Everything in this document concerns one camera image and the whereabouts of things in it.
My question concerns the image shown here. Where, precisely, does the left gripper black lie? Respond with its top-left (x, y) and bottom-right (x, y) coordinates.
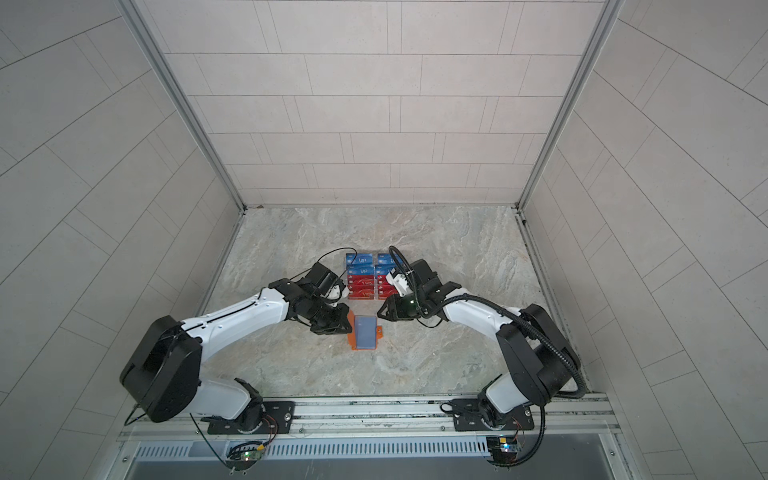
top-left (305, 296), bottom-right (358, 334)

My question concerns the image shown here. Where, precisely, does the orange card holder wallet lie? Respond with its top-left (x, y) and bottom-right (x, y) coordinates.
top-left (347, 312), bottom-right (383, 351)

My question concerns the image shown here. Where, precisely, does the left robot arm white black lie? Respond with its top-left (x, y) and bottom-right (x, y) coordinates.
top-left (119, 263), bottom-right (352, 433)

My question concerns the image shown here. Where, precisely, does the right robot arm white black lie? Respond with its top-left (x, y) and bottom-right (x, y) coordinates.
top-left (377, 260), bottom-right (587, 428)

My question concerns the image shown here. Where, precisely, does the red VIP card bottom right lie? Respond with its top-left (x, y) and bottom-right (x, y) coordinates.
top-left (377, 286), bottom-right (398, 300)

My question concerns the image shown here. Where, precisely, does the red VIP card bottom left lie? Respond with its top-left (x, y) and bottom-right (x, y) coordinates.
top-left (348, 285), bottom-right (376, 300)

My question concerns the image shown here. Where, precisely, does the blue card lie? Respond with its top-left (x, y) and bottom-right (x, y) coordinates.
top-left (347, 265), bottom-right (375, 276)
top-left (376, 253), bottom-right (395, 266)
top-left (375, 265), bottom-right (394, 276)
top-left (345, 253), bottom-right (374, 266)

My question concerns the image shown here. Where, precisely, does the blue card top right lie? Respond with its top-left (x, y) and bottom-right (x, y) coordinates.
top-left (376, 253), bottom-right (395, 266)

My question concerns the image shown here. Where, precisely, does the clear acrylic card display stand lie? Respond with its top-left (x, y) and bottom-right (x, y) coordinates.
top-left (345, 253), bottom-right (390, 300)

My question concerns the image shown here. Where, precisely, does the blue card top left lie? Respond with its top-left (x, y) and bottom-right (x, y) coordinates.
top-left (345, 253), bottom-right (374, 266)

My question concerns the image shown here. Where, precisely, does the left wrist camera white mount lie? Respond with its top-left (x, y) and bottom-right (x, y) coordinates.
top-left (324, 285), bottom-right (343, 302)

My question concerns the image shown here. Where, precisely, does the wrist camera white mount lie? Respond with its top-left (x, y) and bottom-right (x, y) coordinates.
top-left (386, 270), bottom-right (413, 297)
top-left (324, 285), bottom-right (343, 302)

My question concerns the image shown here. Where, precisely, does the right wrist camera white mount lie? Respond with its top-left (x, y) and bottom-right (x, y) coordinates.
top-left (386, 270), bottom-right (413, 297)

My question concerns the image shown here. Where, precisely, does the aluminium mounting rail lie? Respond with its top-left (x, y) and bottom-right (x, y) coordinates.
top-left (117, 394), bottom-right (621, 442)

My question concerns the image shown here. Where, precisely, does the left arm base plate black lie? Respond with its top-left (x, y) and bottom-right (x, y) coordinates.
top-left (202, 401), bottom-right (296, 435)

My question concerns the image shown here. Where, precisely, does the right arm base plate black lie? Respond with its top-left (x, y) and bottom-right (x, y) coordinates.
top-left (440, 398), bottom-right (535, 432)

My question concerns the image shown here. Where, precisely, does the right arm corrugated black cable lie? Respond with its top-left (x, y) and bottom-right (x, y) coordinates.
top-left (387, 244), bottom-right (589, 466)

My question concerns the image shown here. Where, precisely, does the right circuit board with wires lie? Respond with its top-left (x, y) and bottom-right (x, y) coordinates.
top-left (486, 436), bottom-right (520, 467)

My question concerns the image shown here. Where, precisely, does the circuit board with wires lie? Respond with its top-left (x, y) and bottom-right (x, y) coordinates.
top-left (486, 436), bottom-right (520, 467)
top-left (227, 441), bottom-right (266, 471)

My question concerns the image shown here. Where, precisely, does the left circuit board with wires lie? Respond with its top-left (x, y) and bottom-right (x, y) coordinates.
top-left (227, 441), bottom-right (266, 471)

